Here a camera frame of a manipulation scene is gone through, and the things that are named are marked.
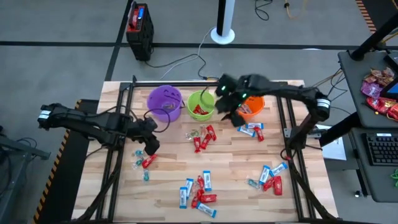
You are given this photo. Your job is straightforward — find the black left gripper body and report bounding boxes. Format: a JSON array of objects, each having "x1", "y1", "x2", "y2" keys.
[{"x1": 127, "y1": 116, "x2": 160, "y2": 143}]

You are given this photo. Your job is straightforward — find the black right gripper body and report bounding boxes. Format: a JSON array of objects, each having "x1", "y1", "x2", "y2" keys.
[{"x1": 216, "y1": 73, "x2": 261, "y2": 105}]

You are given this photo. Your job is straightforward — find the orange halloween bucket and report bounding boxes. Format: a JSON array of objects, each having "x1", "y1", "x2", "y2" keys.
[{"x1": 238, "y1": 95, "x2": 266, "y2": 123}]

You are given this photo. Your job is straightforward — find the green halloween bucket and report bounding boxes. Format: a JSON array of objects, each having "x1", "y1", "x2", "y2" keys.
[{"x1": 186, "y1": 90, "x2": 216, "y2": 122}]

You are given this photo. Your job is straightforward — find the purple halloween bucket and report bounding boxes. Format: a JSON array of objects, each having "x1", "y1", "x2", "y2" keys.
[{"x1": 146, "y1": 85, "x2": 183, "y2": 123}]

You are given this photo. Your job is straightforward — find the pink candy bag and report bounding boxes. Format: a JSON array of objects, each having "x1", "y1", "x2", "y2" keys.
[{"x1": 360, "y1": 80, "x2": 384, "y2": 100}]

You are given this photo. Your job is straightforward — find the brown candy bag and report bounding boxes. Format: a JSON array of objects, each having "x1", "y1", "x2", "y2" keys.
[{"x1": 363, "y1": 67, "x2": 396, "y2": 87}]

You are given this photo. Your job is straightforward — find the red candy bag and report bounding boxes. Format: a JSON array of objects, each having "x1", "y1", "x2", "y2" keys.
[
  {"x1": 387, "y1": 104, "x2": 398, "y2": 122},
  {"x1": 366, "y1": 96, "x2": 397, "y2": 115}
]

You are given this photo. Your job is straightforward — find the white black floor stand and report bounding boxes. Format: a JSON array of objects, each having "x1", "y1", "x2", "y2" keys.
[{"x1": 210, "y1": 0, "x2": 236, "y2": 45}]

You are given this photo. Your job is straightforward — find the black hazard striped floor mat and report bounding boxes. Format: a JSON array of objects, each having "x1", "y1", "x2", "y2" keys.
[
  {"x1": 355, "y1": 0, "x2": 398, "y2": 34},
  {"x1": 32, "y1": 98, "x2": 100, "y2": 224}
]

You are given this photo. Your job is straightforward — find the black and red power box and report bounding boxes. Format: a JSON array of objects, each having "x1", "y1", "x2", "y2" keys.
[{"x1": 125, "y1": 1, "x2": 155, "y2": 62}]

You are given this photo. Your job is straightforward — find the black diagonal stand leg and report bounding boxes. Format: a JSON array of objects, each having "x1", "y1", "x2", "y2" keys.
[
  {"x1": 318, "y1": 111, "x2": 363, "y2": 147},
  {"x1": 349, "y1": 12, "x2": 398, "y2": 62}
]

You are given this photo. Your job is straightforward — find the white paper sheet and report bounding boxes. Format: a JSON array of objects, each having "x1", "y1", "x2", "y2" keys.
[{"x1": 321, "y1": 124, "x2": 348, "y2": 161}]

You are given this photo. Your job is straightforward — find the grey side desk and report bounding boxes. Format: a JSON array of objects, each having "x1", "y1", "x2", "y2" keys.
[{"x1": 337, "y1": 49, "x2": 398, "y2": 203}]

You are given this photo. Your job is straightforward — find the grey metal stand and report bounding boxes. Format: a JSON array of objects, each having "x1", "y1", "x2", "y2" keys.
[{"x1": 0, "y1": 124, "x2": 52, "y2": 224}]

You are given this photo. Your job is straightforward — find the black keyboard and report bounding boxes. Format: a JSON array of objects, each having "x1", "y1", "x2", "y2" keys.
[{"x1": 364, "y1": 133, "x2": 398, "y2": 167}]

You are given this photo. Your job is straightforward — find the dark laptop with blue edge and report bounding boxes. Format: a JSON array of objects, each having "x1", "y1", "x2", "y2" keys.
[{"x1": 379, "y1": 77, "x2": 398, "y2": 101}]

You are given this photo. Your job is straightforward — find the black desk device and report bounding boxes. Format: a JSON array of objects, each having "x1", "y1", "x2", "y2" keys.
[{"x1": 383, "y1": 51, "x2": 398, "y2": 75}]

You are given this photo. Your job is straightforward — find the black floor cable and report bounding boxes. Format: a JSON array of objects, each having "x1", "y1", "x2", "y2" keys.
[
  {"x1": 144, "y1": 53, "x2": 220, "y2": 81},
  {"x1": 254, "y1": 0, "x2": 274, "y2": 22}
]

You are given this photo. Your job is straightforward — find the white floor cable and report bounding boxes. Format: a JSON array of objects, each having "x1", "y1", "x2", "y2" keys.
[{"x1": 159, "y1": 27, "x2": 217, "y2": 81}]

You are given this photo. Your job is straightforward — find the yellow floor cable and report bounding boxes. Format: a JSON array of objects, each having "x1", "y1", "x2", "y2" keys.
[{"x1": 284, "y1": 0, "x2": 309, "y2": 20}]

